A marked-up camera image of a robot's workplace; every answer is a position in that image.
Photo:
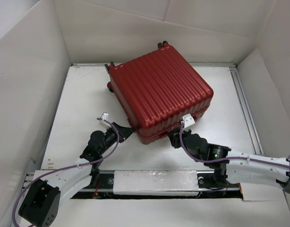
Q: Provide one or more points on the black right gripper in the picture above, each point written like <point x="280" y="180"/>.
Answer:
<point x="174" y="136"/>

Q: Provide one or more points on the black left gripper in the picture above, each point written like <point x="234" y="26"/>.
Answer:
<point x="124" y="132"/>

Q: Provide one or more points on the red hard-shell suitcase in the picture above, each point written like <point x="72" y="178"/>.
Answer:
<point x="157" y="89"/>

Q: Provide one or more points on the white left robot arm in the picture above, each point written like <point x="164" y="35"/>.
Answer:
<point x="44" y="196"/>

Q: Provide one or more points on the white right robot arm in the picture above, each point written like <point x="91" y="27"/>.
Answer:
<point x="231" y="166"/>

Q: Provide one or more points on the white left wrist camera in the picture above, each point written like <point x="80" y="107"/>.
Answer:
<point x="103" y="121"/>

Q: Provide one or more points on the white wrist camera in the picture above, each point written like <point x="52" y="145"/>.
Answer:
<point x="187" y="122"/>
<point x="103" y="121"/>

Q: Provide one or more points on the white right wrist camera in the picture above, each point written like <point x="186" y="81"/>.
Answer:
<point x="187" y="122"/>

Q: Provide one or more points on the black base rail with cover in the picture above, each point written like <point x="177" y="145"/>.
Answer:
<point x="158" y="184"/>

